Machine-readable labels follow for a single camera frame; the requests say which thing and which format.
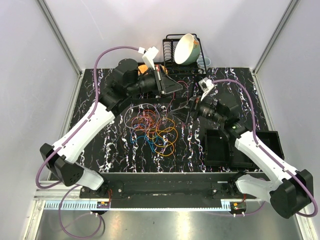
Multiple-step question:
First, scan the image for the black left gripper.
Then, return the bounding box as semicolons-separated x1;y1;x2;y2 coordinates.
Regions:
127;64;183;97

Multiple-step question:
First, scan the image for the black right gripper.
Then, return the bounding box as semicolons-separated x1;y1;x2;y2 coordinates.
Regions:
170;89;225;125

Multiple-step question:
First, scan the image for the blue cable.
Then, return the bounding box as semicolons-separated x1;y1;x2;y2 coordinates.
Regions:
129;122;161;154

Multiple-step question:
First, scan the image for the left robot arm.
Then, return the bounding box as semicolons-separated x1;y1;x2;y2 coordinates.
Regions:
39;58;183;198

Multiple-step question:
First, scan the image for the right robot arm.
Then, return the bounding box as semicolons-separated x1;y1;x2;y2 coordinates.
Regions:
172;94;315;219

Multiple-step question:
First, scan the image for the black dish rack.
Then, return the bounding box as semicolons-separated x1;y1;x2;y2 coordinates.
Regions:
162;33;211;76

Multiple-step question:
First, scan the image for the orange woven mat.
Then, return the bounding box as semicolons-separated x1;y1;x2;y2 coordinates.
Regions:
138;64;168;75

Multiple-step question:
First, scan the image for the light blue cup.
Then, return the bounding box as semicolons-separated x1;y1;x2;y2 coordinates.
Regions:
196;56;211;70

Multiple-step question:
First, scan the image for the cream ceramic bowl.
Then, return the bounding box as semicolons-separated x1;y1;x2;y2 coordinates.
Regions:
174;33;201;65

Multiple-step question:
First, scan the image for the black bin left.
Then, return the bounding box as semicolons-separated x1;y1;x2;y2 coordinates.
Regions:
204;129;230;167

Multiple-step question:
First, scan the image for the black bin middle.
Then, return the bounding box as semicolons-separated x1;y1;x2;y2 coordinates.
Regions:
229;145;257;169

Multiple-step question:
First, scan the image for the black wire tray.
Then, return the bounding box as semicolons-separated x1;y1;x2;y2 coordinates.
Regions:
134;62;207;104

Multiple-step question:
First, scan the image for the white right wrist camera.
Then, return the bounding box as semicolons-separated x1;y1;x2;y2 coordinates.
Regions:
198;77;215;101

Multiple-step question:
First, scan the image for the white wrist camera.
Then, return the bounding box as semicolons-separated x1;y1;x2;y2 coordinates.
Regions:
138;46;159;70
198;77;215;101

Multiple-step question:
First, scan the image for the orange cable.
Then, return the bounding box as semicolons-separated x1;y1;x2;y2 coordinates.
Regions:
128;108;161;132

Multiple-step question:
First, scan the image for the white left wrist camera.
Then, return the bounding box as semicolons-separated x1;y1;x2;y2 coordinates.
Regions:
138;46;159;70

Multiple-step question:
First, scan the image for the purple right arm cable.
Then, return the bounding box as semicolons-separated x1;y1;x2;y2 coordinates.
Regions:
212;78;316;218

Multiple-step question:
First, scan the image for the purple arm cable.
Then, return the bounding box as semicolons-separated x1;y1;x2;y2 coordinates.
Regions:
34;44;146;238
212;78;316;218

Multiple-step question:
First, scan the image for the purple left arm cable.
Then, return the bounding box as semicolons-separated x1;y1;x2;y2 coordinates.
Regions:
34;44;146;238

